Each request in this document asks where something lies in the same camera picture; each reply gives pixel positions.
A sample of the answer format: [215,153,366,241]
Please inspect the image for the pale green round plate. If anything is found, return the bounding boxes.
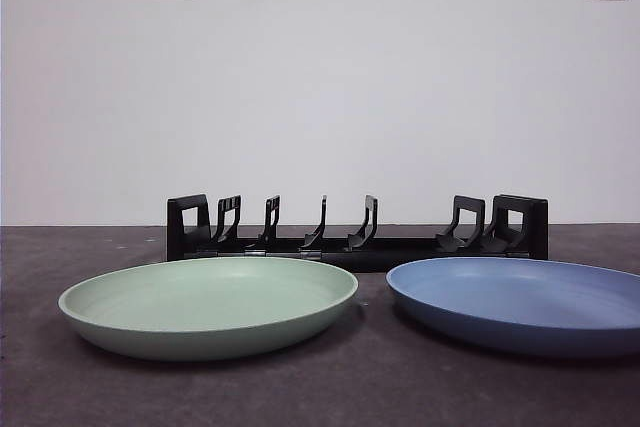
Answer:
[57,255,360,362]

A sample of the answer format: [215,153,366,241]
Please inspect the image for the blue round plate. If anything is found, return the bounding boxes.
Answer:
[385,256,640,359]

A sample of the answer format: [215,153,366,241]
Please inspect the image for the black plastic plate rack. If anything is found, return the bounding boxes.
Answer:
[166,193,550,274]

